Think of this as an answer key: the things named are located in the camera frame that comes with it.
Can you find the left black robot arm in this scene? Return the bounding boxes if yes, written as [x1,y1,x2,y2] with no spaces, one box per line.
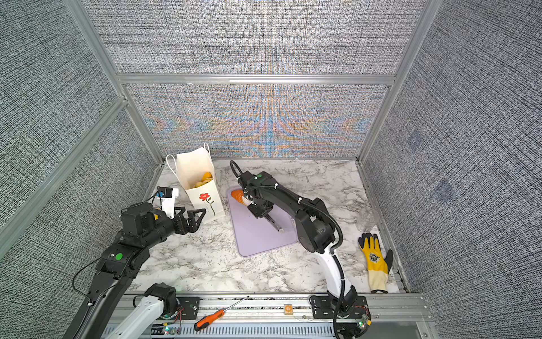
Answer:
[64,202,206,338]

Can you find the yellow object behind right arm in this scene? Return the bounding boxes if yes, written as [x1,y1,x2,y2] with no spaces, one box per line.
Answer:
[358,232,394,294]

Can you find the orange handled screwdriver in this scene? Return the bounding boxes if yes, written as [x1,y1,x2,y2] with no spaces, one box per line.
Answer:
[193,296,251,332]

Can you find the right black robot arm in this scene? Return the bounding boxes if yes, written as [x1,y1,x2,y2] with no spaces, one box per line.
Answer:
[234,171,347,299]

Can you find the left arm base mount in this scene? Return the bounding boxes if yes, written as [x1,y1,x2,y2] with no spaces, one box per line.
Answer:
[132,282,200,338]

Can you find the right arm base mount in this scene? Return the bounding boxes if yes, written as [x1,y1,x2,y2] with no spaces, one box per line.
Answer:
[309,295,372,338]

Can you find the white paper bag with flower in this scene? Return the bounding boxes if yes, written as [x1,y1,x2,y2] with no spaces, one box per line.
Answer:
[165,143,225,223]

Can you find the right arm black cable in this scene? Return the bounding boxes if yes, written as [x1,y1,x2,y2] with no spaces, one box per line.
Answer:
[229,160,344,331]

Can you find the lilac plastic tray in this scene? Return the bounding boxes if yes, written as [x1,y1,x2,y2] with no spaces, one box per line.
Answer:
[227,186,298,257]

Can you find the steel tongs with white tips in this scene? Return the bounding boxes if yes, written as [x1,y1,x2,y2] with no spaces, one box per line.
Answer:
[241,196,285,233]

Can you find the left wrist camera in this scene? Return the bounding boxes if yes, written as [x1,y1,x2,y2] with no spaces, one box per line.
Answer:
[157,186,179,218]

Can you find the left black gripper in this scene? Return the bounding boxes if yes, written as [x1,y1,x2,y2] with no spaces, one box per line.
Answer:
[145,205,207,250]

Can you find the dark orange triangular pastry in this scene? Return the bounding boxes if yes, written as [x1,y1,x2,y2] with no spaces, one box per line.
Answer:
[231,189,250,206]

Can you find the small orange square object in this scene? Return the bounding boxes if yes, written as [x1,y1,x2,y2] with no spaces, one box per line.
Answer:
[283,305,294,316]

